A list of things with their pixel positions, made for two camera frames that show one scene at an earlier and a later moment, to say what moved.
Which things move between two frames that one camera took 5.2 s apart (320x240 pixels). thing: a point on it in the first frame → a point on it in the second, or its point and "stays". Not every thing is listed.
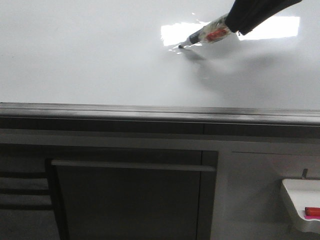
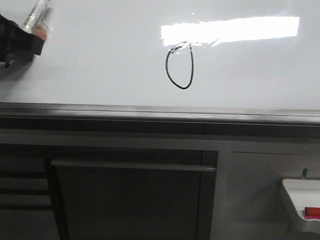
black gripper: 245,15 → 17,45
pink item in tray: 311,217 stays
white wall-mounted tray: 300,193 stays
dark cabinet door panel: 107,203 stays
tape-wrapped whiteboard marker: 215,30 → 39,19
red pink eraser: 312,211 stays
